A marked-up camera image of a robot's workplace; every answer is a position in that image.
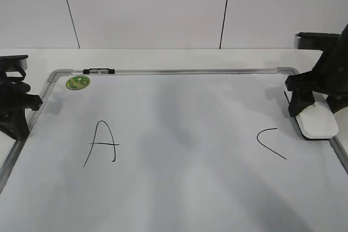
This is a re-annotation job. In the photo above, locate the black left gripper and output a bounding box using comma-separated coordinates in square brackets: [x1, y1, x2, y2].
[1, 69, 43, 139]

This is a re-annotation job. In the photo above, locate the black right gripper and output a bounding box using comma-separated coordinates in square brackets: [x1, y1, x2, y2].
[285, 50, 348, 117]

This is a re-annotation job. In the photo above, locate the white board eraser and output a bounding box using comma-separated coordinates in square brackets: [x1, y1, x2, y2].
[290, 92, 339, 141]

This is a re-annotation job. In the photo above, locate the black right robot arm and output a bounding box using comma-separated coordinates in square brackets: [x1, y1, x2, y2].
[285, 27, 347, 117]

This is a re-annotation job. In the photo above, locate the round green magnet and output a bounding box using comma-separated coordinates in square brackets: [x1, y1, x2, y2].
[65, 76, 90, 91]

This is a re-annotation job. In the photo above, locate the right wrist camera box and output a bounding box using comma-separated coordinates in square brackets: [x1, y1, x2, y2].
[294, 32, 340, 51]

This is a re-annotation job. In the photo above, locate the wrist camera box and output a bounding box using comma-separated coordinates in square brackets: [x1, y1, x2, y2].
[294, 32, 340, 51]
[0, 55, 28, 72]

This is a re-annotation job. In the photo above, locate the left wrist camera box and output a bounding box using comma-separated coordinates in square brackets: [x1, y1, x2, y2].
[0, 55, 28, 72]

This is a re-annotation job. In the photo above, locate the white board with grey frame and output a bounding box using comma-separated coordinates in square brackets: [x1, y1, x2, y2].
[1, 68, 347, 231]

